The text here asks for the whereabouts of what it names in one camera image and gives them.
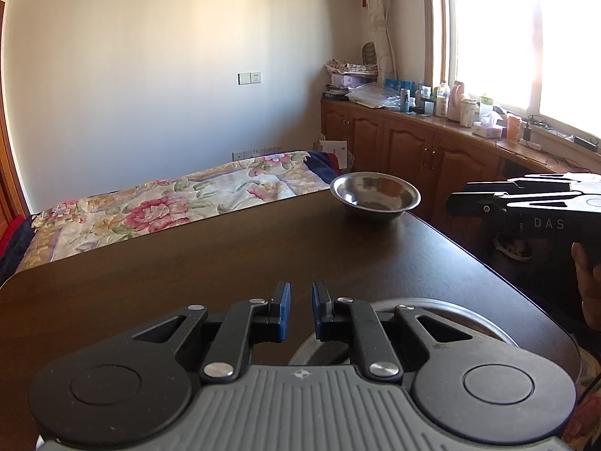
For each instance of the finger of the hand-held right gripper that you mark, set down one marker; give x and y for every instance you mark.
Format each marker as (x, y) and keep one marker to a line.
(476, 205)
(497, 187)

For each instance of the clear plastic bags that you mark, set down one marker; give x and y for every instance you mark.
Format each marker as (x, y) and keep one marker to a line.
(371, 94)

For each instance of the window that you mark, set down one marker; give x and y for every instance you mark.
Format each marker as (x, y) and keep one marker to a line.
(516, 33)

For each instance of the dark navy blanket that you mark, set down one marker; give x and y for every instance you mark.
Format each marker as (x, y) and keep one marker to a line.
(14, 251)

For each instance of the folded floral cloth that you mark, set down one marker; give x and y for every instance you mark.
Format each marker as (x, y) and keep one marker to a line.
(350, 65)

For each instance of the patterned beige curtain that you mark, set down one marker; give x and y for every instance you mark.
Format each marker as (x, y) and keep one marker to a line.
(380, 19)

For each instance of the pink box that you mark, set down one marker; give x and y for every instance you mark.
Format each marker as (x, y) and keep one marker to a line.
(345, 80)

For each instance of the red cloth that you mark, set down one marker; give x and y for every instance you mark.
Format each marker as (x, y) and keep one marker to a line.
(10, 226)

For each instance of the white paper bag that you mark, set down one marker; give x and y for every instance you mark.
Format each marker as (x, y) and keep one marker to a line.
(334, 150)

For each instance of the white wall switch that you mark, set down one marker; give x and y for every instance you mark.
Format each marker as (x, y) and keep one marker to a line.
(249, 77)

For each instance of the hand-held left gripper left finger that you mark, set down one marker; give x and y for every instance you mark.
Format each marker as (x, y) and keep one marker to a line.
(284, 312)

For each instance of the green lid bottle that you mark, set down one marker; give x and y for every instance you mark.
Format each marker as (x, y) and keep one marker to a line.
(486, 105)

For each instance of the stainless steel bowl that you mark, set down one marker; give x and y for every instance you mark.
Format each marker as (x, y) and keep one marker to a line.
(462, 318)
(375, 192)

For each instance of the white power strip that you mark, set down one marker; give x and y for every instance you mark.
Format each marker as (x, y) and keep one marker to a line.
(533, 143)

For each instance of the person's right hand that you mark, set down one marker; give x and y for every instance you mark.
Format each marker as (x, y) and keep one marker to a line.
(588, 282)

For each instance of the white plastic bottle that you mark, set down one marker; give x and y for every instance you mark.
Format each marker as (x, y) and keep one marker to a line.
(441, 101)

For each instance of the wooden cabinet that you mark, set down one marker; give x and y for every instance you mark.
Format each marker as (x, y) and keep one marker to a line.
(413, 150)

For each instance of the row of wall outlets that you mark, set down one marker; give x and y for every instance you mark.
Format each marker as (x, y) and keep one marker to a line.
(256, 152)

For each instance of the tissue box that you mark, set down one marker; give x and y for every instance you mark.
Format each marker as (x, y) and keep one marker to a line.
(486, 129)

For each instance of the green woven fan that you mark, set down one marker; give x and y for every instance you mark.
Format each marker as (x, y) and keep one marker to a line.
(370, 52)

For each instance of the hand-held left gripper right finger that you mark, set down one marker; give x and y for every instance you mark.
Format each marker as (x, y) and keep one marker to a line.
(318, 312)

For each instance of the floral bed blanket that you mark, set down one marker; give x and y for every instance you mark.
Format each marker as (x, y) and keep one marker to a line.
(164, 206)

